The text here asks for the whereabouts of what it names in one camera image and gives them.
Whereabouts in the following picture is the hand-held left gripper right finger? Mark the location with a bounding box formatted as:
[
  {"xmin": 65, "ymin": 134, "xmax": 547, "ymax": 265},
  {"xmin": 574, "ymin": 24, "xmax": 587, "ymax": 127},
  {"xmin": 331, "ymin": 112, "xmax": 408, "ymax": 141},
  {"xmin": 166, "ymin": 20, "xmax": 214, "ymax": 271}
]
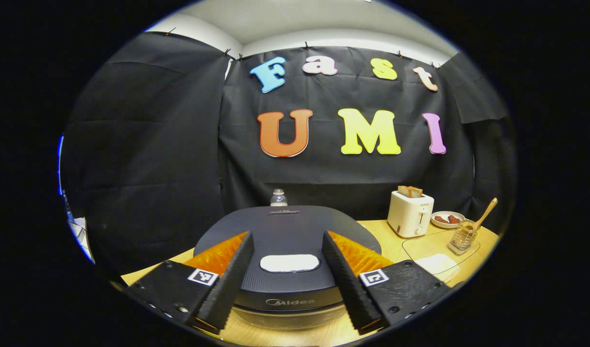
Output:
[{"xmin": 322, "ymin": 230, "xmax": 453, "ymax": 335}]

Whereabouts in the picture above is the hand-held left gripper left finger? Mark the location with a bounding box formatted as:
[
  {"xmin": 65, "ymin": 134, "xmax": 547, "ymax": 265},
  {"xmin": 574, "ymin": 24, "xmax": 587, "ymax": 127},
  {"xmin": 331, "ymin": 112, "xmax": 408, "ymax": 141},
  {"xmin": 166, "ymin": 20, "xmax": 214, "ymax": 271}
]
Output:
[{"xmin": 125, "ymin": 230, "xmax": 255, "ymax": 333}]

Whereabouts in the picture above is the dark grey rice cooker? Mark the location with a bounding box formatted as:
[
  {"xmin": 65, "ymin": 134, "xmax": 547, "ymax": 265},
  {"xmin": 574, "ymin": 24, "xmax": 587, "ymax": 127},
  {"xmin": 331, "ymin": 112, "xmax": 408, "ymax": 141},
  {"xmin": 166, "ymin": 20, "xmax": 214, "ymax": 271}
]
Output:
[{"xmin": 193, "ymin": 205, "xmax": 383, "ymax": 331}]

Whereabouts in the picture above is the wire chopstick holder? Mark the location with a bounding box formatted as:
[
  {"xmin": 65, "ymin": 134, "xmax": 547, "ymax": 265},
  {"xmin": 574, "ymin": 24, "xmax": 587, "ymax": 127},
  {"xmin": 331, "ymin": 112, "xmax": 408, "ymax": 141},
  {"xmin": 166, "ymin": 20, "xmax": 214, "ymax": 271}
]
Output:
[{"xmin": 447, "ymin": 219, "xmax": 479, "ymax": 256}]

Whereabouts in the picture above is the wooden spoon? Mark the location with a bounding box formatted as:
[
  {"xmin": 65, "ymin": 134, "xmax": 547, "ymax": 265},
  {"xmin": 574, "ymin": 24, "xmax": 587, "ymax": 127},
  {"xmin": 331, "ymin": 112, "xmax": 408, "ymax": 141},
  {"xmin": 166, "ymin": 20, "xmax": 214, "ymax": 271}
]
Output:
[{"xmin": 461, "ymin": 197, "xmax": 499, "ymax": 237}]

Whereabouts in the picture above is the white toaster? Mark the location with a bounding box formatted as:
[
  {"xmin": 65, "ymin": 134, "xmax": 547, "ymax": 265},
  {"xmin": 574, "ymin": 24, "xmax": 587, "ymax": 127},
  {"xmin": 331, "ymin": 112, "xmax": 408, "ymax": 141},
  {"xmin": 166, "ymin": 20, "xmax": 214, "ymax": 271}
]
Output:
[{"xmin": 387, "ymin": 190, "xmax": 435, "ymax": 239}]

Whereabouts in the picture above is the white round plate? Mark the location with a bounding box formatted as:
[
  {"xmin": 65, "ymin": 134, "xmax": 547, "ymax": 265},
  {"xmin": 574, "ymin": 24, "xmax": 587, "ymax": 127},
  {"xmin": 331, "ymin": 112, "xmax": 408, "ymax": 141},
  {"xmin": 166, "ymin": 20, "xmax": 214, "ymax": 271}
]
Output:
[{"xmin": 430, "ymin": 211, "xmax": 466, "ymax": 229}]

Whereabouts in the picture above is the white side table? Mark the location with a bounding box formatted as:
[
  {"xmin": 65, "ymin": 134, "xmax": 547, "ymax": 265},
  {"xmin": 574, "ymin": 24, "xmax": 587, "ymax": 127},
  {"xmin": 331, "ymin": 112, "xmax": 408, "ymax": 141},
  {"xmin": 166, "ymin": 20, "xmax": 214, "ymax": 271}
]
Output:
[{"xmin": 66, "ymin": 217, "xmax": 95, "ymax": 263}]

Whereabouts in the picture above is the black backdrop cloth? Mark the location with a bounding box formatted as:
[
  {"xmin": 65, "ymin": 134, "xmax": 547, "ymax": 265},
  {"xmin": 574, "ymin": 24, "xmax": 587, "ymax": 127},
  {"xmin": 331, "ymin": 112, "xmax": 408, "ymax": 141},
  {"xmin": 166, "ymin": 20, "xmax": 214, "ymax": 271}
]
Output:
[{"xmin": 61, "ymin": 31, "xmax": 517, "ymax": 270}]

